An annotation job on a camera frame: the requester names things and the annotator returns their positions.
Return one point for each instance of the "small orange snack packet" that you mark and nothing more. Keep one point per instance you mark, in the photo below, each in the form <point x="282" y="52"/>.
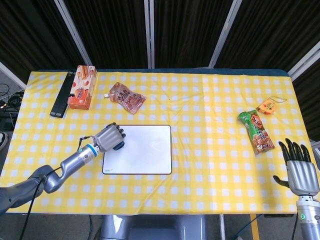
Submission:
<point x="268" y="106"/>

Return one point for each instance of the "blue eraser block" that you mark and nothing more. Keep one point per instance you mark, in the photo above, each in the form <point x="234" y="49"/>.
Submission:
<point x="119" y="146"/>

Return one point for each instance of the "long black bar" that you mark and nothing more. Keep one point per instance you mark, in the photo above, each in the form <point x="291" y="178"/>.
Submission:
<point x="62" y="93"/>

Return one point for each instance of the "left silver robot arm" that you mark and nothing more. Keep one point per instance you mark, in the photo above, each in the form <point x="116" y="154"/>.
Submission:
<point x="50" y="172"/>

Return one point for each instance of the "orange biscuit box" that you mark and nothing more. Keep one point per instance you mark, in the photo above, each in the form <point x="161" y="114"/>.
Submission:
<point x="82" y="88"/>

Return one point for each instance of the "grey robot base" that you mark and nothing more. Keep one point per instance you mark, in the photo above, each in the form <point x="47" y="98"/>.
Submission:
<point x="152" y="227"/>

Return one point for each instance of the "red drink pouch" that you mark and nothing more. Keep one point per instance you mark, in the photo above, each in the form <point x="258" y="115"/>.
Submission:
<point x="128" y="98"/>

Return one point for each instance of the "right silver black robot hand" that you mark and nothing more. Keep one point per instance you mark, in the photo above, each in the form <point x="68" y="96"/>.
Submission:
<point x="301" y="175"/>

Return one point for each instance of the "yellow white checkered tablecloth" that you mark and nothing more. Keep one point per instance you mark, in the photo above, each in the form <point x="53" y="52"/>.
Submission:
<point x="190" y="150"/>

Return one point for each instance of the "green peanut snack bag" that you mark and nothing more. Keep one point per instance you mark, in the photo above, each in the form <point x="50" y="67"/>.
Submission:
<point x="256" y="132"/>

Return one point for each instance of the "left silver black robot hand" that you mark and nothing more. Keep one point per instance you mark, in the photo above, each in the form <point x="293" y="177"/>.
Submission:
<point x="109" y="139"/>

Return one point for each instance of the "white whiteboard with black frame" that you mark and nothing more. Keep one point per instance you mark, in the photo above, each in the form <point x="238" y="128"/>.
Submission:
<point x="140" y="150"/>

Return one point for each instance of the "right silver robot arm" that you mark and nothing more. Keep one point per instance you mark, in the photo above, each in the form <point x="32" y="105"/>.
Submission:
<point x="308" y="218"/>

